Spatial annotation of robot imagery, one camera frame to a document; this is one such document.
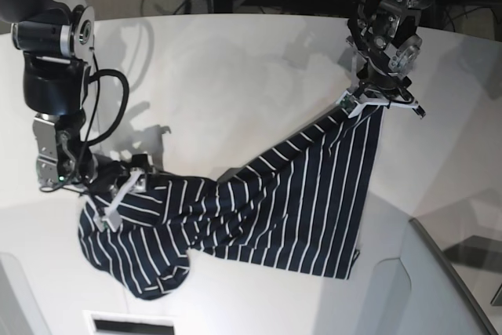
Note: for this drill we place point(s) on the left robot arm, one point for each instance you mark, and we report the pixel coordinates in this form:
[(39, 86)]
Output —
[(383, 35)]

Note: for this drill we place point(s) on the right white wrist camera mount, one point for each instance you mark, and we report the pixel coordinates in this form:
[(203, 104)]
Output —
[(109, 218)]

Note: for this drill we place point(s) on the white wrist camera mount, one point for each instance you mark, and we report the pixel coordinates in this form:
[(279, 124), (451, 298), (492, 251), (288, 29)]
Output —
[(109, 218), (353, 105)]

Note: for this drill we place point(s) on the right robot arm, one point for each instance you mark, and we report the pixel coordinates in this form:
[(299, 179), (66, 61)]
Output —
[(56, 38)]

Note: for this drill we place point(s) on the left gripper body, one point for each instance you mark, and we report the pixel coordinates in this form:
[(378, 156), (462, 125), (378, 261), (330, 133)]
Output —
[(370, 82)]

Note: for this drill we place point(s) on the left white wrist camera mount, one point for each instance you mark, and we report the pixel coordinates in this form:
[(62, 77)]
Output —
[(353, 105)]

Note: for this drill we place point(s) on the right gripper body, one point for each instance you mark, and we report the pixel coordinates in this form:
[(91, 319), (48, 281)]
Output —
[(111, 175)]

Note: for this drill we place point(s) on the navy white striped t-shirt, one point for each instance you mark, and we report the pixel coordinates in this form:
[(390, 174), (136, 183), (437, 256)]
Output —
[(296, 207)]

